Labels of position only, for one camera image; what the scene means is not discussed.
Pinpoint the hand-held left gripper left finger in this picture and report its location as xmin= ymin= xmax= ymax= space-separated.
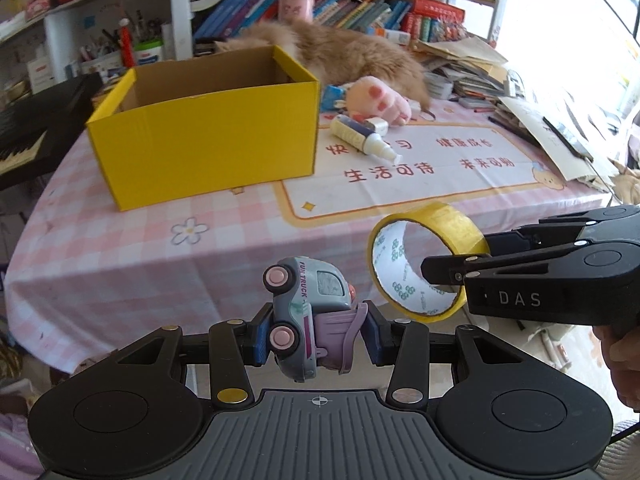
xmin=112 ymin=305 xmax=276 ymax=408

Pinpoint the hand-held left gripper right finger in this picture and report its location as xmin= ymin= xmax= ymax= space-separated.
xmin=362 ymin=302 xmax=541 ymax=407

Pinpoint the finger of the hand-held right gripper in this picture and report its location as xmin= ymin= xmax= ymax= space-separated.
xmin=482 ymin=204 xmax=640 ymax=257
xmin=421 ymin=239 xmax=587 ymax=287

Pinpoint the grey purple toy truck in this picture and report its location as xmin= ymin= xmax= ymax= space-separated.
xmin=262 ymin=256 xmax=369 ymax=384

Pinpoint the yellow tape roll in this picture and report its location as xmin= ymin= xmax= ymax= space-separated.
xmin=367 ymin=202 xmax=493 ymax=324

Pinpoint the cream glue bottle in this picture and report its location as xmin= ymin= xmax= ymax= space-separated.
xmin=330 ymin=114 xmax=404 ymax=165

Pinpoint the pink plush paw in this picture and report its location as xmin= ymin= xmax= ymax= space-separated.
xmin=347 ymin=76 xmax=414 ymax=125

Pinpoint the yellow cardboard box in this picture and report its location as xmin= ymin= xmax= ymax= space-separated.
xmin=86 ymin=44 xmax=321 ymax=212

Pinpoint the blue plastic packet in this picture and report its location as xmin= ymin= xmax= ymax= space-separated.
xmin=320 ymin=85 xmax=352 ymax=112

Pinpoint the person's right hand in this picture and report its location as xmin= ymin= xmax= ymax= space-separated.
xmin=592 ymin=322 xmax=640 ymax=413

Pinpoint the large white paper sheet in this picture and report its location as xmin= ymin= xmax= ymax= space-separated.
xmin=496 ymin=94 xmax=617 ymax=194

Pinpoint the beige printed cloth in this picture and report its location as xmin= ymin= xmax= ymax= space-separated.
xmin=607 ymin=157 xmax=640 ymax=207

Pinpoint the black smartphone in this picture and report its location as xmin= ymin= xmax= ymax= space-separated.
xmin=542 ymin=116 xmax=594 ymax=164

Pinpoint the black pencil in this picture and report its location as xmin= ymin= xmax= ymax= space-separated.
xmin=487 ymin=116 xmax=542 ymax=147

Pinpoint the grey tape roll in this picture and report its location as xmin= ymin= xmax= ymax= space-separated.
xmin=422 ymin=71 xmax=454 ymax=100

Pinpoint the pile of papers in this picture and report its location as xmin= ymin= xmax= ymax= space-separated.
xmin=410 ymin=35 xmax=527 ymax=111

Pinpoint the fluffy orange cat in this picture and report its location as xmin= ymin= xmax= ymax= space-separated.
xmin=215 ymin=19 xmax=434 ymax=111

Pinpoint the thick red dictionary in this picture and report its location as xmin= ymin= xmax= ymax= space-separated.
xmin=409 ymin=0 xmax=466 ymax=20

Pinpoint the white jar red label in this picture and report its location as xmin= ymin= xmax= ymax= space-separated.
xmin=132 ymin=42 xmax=166 ymax=69

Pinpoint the black electronic keyboard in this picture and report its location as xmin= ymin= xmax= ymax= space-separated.
xmin=0 ymin=72 xmax=104 ymax=192

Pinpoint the pink mug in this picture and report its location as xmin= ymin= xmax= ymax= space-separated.
xmin=278 ymin=0 xmax=316 ymax=24

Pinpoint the red tassel ornament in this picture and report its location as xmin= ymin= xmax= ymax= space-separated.
xmin=118 ymin=18 xmax=139 ymax=69

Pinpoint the row of books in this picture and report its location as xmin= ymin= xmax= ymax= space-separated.
xmin=192 ymin=0 xmax=414 ymax=41

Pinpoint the white bookshelf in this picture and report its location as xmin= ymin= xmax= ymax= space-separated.
xmin=0 ymin=0 xmax=502 ymax=78

